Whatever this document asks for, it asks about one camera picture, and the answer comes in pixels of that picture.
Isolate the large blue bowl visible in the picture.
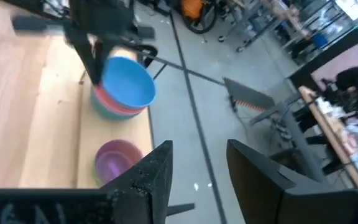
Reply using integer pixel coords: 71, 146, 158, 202
99, 55, 157, 110

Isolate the pink chevron backdrop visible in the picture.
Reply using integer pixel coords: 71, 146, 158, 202
311, 39, 358, 94

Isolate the wooden desk with grey legs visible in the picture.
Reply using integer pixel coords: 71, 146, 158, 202
249, 85, 358, 191

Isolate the large teal bowl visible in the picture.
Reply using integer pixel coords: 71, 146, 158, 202
89, 90, 142, 121

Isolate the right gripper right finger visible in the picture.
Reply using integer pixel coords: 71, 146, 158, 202
226, 139, 358, 224

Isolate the dark panel with orange stripes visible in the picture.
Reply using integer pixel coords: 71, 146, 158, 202
223, 77, 278, 113

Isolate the orange canister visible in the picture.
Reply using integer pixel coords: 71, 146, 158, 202
180, 0, 205, 20

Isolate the blue bin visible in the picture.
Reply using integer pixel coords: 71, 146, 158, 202
311, 32, 328, 48

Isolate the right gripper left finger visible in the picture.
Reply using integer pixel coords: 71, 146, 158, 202
0, 139, 174, 224

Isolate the person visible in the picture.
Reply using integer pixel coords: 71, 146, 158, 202
334, 66, 358, 96

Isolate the black wheel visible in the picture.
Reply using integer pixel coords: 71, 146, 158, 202
181, 0, 219, 34

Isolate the small purple translucent bowl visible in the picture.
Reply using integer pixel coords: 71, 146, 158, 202
94, 139, 144, 185

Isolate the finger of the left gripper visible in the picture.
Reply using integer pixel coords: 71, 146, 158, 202
12, 15, 110, 85
113, 27, 155, 44

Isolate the large pink bowl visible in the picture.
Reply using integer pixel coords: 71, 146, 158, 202
91, 93, 145, 118

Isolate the large coral red bowl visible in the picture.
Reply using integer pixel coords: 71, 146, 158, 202
92, 85, 147, 116

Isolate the wooden shelf with black frame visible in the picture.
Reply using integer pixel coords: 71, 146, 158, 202
76, 46, 169, 190

